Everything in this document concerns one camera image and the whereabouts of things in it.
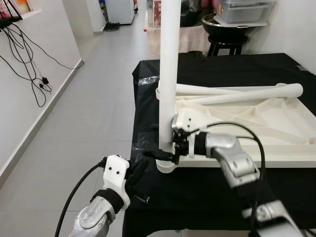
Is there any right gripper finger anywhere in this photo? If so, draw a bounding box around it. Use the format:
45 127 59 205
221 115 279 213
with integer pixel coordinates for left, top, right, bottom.
143 149 179 164

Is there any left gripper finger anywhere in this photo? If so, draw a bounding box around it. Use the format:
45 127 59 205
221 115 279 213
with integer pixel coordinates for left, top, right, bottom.
129 158 150 184

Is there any black tablecloth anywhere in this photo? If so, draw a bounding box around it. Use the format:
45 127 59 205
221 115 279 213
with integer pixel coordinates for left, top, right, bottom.
122 53 316 237

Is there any clear plastic bag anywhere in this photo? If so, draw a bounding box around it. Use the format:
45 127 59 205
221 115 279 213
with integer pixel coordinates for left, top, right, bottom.
138 77 159 87

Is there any white plastic table top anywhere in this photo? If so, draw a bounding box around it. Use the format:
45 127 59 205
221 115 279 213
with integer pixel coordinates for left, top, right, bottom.
156 81 316 173

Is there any beige cloth covered table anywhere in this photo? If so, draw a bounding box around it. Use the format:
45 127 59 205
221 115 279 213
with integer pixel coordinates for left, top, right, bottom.
146 25 213 56

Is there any black stool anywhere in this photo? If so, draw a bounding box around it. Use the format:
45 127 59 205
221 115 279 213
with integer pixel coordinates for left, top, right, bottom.
207 34 247 56

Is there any black wok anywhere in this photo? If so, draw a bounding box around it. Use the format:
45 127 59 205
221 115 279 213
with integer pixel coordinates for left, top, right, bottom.
201 14 248 37

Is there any red printed box orange lid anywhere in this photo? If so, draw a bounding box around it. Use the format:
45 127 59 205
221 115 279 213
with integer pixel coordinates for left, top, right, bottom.
152 0 162 26

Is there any small dark floor item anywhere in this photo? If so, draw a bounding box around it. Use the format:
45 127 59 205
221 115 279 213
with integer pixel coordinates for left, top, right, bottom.
104 22 122 32

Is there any clear storage box green lid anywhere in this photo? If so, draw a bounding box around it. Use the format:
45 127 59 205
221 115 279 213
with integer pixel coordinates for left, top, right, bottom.
215 0 277 25

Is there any white appliance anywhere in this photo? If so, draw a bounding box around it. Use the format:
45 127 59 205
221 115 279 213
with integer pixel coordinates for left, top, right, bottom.
106 0 137 25

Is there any black power strip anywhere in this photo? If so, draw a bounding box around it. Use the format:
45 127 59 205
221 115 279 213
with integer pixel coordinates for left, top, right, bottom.
0 15 23 28

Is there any orange jar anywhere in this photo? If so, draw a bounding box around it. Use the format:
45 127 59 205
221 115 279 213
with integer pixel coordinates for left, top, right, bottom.
15 0 31 13

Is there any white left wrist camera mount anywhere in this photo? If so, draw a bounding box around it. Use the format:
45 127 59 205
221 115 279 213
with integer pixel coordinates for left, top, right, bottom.
103 155 131 208

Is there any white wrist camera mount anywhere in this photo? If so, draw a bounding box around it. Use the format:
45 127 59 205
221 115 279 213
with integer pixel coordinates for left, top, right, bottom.
172 108 211 131
103 155 131 208

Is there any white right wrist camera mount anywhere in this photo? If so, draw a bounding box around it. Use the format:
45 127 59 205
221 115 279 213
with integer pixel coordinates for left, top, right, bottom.
172 108 211 131

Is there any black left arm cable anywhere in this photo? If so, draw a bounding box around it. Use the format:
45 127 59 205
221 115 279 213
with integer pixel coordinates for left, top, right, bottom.
54 158 107 237

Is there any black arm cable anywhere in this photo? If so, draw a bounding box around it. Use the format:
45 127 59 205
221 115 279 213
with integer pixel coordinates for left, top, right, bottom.
54 158 107 237
197 122 267 237

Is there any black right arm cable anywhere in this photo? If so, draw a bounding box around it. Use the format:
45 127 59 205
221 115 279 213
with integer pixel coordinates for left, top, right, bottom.
197 122 267 237

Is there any black cable with plug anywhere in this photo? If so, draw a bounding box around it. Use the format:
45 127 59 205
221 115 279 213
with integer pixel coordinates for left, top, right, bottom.
0 25 53 108

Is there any long black wall cable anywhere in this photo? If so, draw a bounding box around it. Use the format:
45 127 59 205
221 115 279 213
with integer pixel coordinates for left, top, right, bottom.
10 24 84 71

